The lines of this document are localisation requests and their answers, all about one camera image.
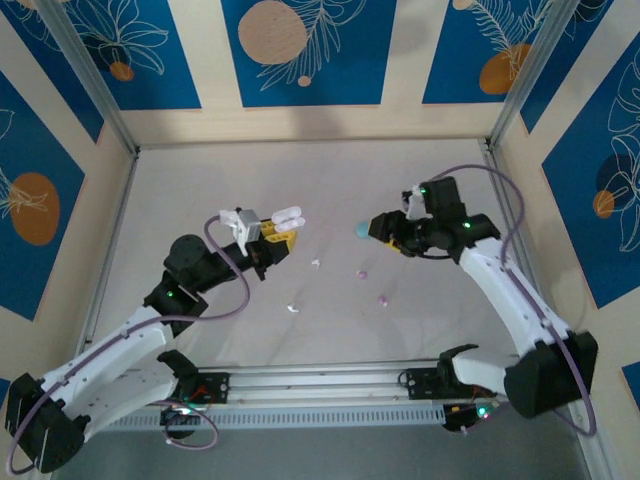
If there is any white earbud charging case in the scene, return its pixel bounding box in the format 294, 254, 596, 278
270, 204, 307, 233

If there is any black controller board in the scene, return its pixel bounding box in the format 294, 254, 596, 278
442, 399, 501, 434
159, 402, 206, 441

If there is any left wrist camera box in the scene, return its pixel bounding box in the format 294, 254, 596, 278
218, 206, 264, 259

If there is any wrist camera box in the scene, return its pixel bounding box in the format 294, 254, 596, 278
218, 206, 264, 259
401, 185, 427, 221

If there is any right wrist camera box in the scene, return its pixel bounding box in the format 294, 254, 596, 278
401, 185, 427, 221

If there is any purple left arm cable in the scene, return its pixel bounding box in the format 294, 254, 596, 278
7, 214, 251, 476

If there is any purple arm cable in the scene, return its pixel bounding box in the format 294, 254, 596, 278
427, 164, 599, 437
7, 214, 251, 476

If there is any aluminium table side rail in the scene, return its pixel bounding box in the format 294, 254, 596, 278
79, 147, 140, 361
479, 139, 566, 341

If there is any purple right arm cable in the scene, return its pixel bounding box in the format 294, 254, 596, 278
427, 164, 599, 437

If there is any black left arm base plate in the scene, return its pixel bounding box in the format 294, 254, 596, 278
172, 371, 231, 406

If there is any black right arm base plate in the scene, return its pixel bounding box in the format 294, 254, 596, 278
398, 367, 499, 401

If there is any aluminium mounting rail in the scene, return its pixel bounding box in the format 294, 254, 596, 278
84, 357, 594, 414

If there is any grey slotted cable duct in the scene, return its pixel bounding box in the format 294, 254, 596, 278
107, 404, 446, 434

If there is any aluminium corner post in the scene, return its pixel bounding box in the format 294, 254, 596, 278
487, 0, 584, 149
37, 0, 140, 156

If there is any aluminium frame leg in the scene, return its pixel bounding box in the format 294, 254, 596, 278
567, 399, 614, 480

